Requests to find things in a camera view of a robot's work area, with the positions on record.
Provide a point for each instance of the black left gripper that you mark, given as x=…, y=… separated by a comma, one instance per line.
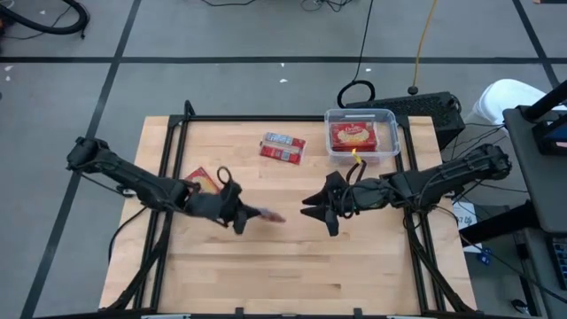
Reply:
x=212, y=206

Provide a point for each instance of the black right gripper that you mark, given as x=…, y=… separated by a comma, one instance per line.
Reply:
x=363, y=197

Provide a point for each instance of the red popcorn bag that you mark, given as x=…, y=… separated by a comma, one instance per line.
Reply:
x=272, y=215
x=354, y=137
x=204, y=179
x=283, y=148

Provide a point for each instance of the clear plastic bin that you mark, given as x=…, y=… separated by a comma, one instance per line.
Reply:
x=390, y=146

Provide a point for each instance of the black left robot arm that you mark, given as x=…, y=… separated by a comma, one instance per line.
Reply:
x=133, y=181

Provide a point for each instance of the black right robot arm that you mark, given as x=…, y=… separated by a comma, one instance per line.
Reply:
x=443, y=177

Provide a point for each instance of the white paper sheet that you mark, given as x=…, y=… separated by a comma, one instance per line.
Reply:
x=464, y=220

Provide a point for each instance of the black perforated computer case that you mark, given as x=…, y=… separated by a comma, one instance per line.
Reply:
x=434, y=115

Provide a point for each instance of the black computer mouse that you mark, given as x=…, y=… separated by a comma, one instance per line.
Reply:
x=518, y=305

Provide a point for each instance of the grey cart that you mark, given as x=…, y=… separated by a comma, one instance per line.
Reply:
x=545, y=186

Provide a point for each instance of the dark blue box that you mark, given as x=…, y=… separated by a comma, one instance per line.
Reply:
x=551, y=137

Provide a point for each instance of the black keyboard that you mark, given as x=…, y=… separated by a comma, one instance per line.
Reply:
x=560, y=261

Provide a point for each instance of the black pole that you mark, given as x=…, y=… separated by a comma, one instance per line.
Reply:
x=547, y=99

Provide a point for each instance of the black aluminium table frame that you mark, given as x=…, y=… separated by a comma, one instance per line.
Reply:
x=266, y=118

